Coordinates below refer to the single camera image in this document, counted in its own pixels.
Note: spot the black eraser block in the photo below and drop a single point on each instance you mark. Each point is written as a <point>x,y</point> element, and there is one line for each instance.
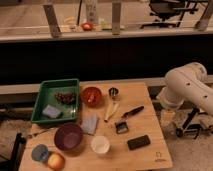
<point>138,142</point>

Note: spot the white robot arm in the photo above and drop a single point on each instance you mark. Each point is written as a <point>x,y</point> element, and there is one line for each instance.
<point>186,83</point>

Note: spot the small metal cup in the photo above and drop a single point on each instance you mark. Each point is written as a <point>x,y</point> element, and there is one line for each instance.
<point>113,93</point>

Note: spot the orange bowl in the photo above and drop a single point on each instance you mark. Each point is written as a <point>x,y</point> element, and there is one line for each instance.
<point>91,96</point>

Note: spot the bunch of dark grapes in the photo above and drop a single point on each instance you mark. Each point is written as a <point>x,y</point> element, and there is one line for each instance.
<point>65,98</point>

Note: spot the grey folded cloth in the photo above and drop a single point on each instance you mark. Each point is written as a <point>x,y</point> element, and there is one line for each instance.
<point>89,124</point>

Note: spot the black binder clip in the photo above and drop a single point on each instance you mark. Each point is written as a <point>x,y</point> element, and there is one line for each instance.
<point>121,127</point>

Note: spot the white cup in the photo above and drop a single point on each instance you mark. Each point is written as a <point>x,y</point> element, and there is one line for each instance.
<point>100,145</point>

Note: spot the green plastic tray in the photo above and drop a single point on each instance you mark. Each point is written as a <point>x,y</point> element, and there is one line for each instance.
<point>46,96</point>

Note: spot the blue sponge in tray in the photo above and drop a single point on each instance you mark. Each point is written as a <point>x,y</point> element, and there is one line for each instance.
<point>51,112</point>

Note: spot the red fruit on shelf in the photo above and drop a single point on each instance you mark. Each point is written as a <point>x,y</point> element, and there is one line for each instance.
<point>87,26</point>

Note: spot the purple bowl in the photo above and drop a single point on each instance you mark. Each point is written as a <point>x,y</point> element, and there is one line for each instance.
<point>68,136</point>

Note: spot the red yellow apple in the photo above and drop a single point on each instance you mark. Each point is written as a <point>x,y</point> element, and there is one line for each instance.
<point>56,161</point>

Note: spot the blue round lid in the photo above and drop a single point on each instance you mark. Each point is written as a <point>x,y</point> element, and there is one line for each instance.
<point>40,153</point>

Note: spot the black office chair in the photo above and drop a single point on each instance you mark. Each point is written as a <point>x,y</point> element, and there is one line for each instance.
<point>170,13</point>

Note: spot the black handled knife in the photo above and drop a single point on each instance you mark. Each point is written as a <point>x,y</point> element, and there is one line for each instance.
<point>132,112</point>

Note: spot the black stand with cables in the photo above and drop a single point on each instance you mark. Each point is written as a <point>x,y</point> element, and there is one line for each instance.
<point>197,121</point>

